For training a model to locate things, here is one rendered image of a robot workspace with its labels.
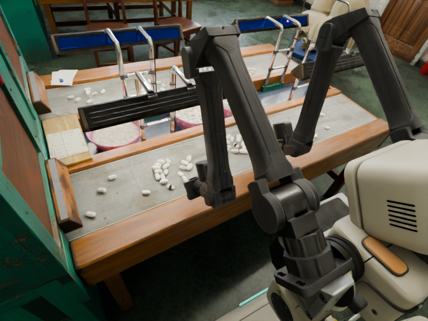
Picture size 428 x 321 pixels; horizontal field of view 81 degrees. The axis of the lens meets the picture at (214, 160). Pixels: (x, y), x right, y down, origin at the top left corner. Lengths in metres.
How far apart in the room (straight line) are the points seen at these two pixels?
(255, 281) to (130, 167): 1.06
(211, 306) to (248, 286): 0.25
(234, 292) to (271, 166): 1.31
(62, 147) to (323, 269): 1.11
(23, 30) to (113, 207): 2.86
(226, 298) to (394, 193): 1.35
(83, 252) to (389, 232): 0.85
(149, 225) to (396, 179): 0.77
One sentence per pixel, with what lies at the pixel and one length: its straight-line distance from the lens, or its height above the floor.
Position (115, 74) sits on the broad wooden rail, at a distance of 1.77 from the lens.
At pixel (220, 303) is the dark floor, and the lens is 1.68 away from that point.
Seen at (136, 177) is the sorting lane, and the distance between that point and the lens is 1.14.
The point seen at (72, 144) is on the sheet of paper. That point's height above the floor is 0.78.
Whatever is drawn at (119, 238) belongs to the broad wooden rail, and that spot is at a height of 0.76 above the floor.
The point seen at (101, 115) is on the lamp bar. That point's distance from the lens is 0.90.
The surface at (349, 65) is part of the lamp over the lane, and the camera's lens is 1.62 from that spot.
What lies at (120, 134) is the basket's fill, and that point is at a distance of 1.35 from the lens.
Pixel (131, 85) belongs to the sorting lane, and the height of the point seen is 0.74.
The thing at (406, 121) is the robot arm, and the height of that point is 1.29.
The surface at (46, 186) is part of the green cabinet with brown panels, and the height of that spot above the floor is 0.87.
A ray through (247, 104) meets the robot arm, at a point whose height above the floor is 1.35.
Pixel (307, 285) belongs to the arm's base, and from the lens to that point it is 0.47.
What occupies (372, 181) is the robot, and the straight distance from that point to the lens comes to 0.50.
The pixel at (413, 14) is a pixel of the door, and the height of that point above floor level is 0.63.
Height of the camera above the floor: 1.62
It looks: 47 degrees down
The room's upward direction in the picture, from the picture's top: 10 degrees clockwise
